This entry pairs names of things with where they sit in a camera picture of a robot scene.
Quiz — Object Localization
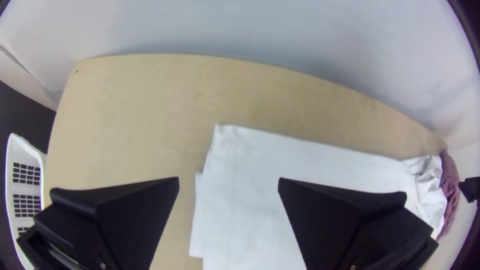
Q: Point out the white laundry basket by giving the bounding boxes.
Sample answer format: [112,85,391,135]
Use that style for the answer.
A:
[4,132,48,270]

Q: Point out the white t-shirt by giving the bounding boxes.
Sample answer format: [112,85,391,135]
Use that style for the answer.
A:
[188,124,449,270]

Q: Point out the pink garment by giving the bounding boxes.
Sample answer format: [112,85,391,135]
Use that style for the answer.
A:
[436,149,462,241]

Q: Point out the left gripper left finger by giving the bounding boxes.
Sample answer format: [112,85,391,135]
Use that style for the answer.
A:
[16,176,181,270]

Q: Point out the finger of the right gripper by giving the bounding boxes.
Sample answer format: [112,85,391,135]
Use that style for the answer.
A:
[457,175,480,206]

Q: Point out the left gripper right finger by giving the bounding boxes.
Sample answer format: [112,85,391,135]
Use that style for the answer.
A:
[277,177,440,270]

